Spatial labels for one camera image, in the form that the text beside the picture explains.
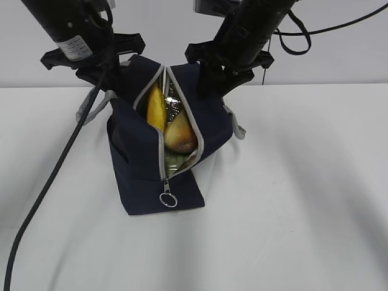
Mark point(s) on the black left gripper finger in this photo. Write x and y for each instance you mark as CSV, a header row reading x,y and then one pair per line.
x,y
121,83

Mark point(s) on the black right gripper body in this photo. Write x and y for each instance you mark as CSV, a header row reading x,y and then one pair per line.
x,y
207,52

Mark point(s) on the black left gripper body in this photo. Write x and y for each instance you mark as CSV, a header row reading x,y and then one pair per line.
x,y
96,73

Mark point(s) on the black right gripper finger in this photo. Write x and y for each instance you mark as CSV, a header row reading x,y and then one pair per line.
x,y
209,79
234,79

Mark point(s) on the yellow banana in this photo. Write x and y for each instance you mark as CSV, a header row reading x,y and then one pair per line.
x,y
157,108

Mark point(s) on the brown bread roll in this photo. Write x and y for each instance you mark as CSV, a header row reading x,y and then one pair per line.
x,y
179,135

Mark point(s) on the navy insulated lunch bag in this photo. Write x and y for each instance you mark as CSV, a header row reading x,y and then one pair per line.
x,y
162,135

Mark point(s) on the green lidded glass container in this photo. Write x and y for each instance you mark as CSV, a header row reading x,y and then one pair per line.
x,y
175,162

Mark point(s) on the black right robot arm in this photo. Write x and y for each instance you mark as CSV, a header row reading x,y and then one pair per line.
x,y
246,30

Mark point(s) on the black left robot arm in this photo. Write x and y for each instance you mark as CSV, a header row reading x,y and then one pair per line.
x,y
86,42

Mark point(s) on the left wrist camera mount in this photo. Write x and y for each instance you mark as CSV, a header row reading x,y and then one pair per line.
x,y
76,53

